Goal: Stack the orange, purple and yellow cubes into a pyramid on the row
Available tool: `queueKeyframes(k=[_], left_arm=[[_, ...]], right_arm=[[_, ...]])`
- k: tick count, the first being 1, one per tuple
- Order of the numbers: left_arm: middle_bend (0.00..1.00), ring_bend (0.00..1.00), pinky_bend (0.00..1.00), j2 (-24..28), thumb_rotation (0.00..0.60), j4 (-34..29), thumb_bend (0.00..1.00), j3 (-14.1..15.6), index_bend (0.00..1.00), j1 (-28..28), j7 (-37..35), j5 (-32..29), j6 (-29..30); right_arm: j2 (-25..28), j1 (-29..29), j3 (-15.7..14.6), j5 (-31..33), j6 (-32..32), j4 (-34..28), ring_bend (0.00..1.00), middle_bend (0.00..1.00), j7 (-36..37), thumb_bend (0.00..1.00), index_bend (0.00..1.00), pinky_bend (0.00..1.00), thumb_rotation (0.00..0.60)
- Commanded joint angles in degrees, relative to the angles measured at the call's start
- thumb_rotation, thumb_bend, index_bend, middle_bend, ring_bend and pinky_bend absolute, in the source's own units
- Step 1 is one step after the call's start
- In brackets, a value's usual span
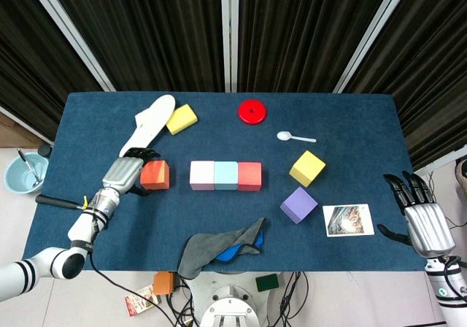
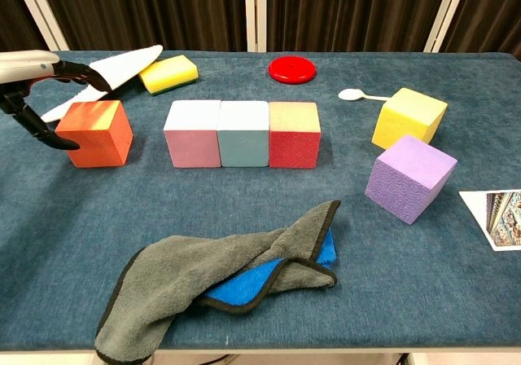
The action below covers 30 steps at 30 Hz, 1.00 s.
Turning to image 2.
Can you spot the purple foam cube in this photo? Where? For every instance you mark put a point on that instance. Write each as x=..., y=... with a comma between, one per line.
x=403, y=186

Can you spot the printed photo card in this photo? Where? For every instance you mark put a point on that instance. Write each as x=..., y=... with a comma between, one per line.
x=498, y=218

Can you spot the red round disc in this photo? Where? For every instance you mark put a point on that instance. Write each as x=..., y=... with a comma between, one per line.
x=292, y=69

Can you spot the blue table cover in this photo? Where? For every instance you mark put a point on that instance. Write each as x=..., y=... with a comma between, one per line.
x=81, y=218

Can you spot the white plastic spoon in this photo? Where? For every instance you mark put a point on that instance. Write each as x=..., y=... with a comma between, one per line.
x=350, y=94

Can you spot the light blue foam cube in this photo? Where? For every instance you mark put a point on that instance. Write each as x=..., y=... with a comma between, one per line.
x=244, y=145

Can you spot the orange foam cube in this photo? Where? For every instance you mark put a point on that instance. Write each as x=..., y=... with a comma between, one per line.
x=97, y=141

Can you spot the red foam cube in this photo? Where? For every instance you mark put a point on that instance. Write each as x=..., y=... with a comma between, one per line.
x=294, y=145

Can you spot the yellow foam cube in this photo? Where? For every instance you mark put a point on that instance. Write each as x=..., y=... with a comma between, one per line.
x=407, y=112

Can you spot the pink foam cube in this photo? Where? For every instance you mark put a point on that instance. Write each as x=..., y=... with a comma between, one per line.
x=191, y=145

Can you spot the white frame post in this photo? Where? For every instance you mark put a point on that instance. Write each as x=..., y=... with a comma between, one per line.
x=255, y=10
x=445, y=14
x=40, y=14

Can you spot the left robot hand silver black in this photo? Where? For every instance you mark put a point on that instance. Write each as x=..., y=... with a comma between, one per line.
x=24, y=65

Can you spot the white table frame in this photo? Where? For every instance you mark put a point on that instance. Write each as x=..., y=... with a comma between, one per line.
x=325, y=359

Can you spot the grey and blue cloth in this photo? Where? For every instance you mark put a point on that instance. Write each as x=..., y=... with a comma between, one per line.
x=183, y=267

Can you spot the yellow green sponge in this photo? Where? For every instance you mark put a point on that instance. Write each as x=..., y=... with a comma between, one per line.
x=171, y=73

